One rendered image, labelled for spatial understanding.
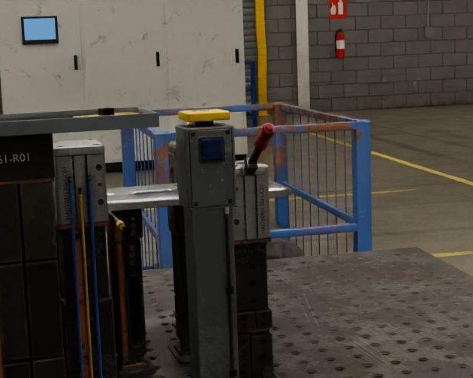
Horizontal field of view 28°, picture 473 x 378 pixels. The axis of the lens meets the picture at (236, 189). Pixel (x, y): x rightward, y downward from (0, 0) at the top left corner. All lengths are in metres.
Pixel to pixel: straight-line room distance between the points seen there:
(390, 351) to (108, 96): 7.82
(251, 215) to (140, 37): 7.96
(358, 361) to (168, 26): 7.93
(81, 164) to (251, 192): 0.27
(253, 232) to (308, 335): 0.38
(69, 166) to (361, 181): 2.21
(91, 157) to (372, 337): 0.67
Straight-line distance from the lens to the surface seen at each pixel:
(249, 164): 1.44
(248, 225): 1.47
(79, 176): 1.40
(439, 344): 1.76
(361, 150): 3.49
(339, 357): 1.68
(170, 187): 1.68
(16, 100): 9.34
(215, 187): 1.28
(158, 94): 9.42
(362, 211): 3.52
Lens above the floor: 1.25
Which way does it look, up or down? 9 degrees down
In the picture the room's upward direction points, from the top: 2 degrees counter-clockwise
